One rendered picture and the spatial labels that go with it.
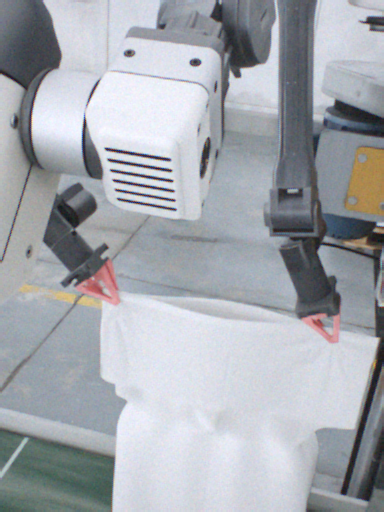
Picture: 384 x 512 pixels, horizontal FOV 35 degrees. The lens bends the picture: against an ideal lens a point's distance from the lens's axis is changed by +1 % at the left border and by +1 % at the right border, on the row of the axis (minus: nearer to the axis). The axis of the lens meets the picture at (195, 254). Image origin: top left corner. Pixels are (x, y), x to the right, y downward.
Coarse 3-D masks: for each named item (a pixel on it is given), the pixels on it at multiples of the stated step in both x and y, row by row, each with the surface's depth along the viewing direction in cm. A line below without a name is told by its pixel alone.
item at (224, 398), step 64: (128, 320) 110; (192, 320) 104; (256, 320) 108; (128, 384) 116; (192, 384) 110; (256, 384) 109; (320, 384) 109; (128, 448) 115; (192, 448) 111; (256, 448) 109
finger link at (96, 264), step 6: (96, 258) 105; (108, 258) 108; (90, 264) 103; (96, 264) 104; (102, 264) 105; (108, 264) 107; (90, 270) 102; (96, 270) 103; (108, 270) 107; (84, 276) 103; (90, 276) 102; (114, 276) 108; (96, 282) 110; (114, 282) 108; (96, 288) 109; (102, 288) 109
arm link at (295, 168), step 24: (288, 0) 91; (312, 0) 91; (288, 24) 91; (312, 24) 93; (288, 48) 91; (312, 48) 93; (288, 72) 91; (312, 72) 94; (288, 96) 92; (312, 96) 94; (288, 120) 92; (312, 120) 95; (288, 144) 92; (312, 144) 95; (288, 168) 92; (312, 168) 93; (288, 192) 95; (312, 192) 92; (288, 216) 93; (312, 216) 93
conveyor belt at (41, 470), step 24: (0, 432) 163; (0, 456) 156; (24, 456) 157; (48, 456) 157; (72, 456) 158; (96, 456) 159; (0, 480) 149; (24, 480) 150; (48, 480) 150; (72, 480) 151; (96, 480) 152; (0, 504) 143; (24, 504) 144; (48, 504) 144; (72, 504) 145; (96, 504) 145
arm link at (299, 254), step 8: (288, 240) 96; (296, 240) 96; (304, 240) 96; (312, 240) 97; (280, 248) 97; (288, 248) 96; (296, 248) 95; (304, 248) 95; (312, 248) 96; (288, 256) 96; (296, 256) 96; (304, 256) 96; (312, 256) 96; (288, 264) 97; (296, 264) 96; (304, 264) 96; (312, 264) 97; (288, 272) 99; (296, 272) 97
